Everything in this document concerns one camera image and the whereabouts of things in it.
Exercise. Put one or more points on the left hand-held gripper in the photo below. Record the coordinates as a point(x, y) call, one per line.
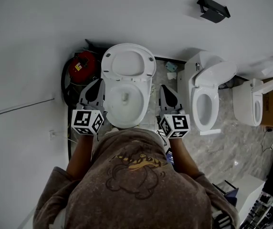
point(86, 121)

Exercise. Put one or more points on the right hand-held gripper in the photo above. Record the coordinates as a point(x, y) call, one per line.
point(174, 125)

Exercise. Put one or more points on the person's left forearm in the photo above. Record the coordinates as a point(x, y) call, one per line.
point(81, 156)

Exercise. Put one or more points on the person's right forearm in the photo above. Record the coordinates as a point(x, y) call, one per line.
point(181, 156)

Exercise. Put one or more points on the white toilet with chrome lever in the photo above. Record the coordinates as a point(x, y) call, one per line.
point(189, 80)

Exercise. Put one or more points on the small white toilet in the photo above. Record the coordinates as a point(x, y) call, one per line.
point(241, 104)

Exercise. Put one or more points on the black plastic bracket holder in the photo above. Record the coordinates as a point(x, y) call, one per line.
point(213, 14)

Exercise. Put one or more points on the white crumpled tissue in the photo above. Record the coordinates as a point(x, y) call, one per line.
point(171, 75)

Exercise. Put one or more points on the light blue box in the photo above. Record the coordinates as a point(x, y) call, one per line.
point(171, 66)

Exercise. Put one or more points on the black baseboard strip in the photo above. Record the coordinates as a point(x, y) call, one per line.
point(69, 132)
point(170, 59)

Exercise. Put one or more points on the chrome flush lever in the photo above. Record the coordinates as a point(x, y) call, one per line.
point(197, 67)

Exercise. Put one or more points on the black box with blue label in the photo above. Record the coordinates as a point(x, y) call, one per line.
point(170, 156)

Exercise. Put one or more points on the large cardboard box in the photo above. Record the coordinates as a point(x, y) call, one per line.
point(271, 108)

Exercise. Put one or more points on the brown printed t-shirt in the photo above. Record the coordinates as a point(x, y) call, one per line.
point(136, 199)

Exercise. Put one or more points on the white low cabinet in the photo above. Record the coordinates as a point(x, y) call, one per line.
point(251, 192)

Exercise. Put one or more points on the white wall socket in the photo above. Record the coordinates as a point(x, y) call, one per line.
point(53, 97)
point(52, 135)

